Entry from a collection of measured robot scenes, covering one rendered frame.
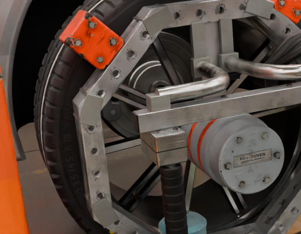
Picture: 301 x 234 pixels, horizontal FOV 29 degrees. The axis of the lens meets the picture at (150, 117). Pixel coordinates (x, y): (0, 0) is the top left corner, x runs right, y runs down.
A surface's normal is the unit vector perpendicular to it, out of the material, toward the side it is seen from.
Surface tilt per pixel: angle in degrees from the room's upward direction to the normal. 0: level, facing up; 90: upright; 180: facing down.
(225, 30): 90
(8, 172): 90
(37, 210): 0
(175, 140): 90
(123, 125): 90
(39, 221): 0
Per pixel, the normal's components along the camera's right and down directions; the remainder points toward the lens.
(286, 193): 0.30, 0.22
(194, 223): -0.10, -0.96
